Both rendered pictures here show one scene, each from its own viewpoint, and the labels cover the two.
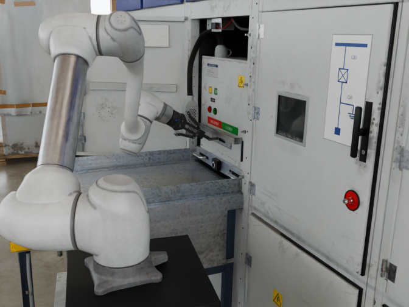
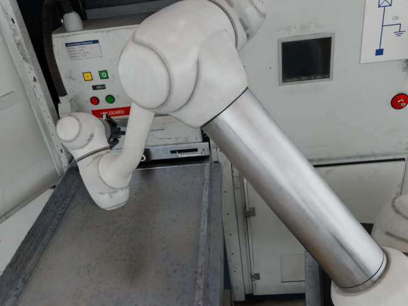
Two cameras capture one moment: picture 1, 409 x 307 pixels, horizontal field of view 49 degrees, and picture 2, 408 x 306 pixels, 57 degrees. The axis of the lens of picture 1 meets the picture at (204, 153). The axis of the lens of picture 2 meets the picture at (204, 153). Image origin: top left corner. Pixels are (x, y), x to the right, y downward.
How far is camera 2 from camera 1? 1.52 m
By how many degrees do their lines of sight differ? 56
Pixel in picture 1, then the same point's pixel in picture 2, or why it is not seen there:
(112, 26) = (260, 12)
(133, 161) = (46, 221)
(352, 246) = (399, 134)
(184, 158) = (74, 175)
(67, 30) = (219, 45)
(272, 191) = not seen: hidden behind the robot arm
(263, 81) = not seen: hidden behind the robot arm
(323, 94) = (357, 24)
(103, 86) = not seen: outside the picture
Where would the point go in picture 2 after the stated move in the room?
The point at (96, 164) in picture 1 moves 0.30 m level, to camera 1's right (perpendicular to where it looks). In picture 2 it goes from (20, 262) to (90, 201)
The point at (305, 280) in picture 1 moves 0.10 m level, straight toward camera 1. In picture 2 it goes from (341, 185) to (367, 193)
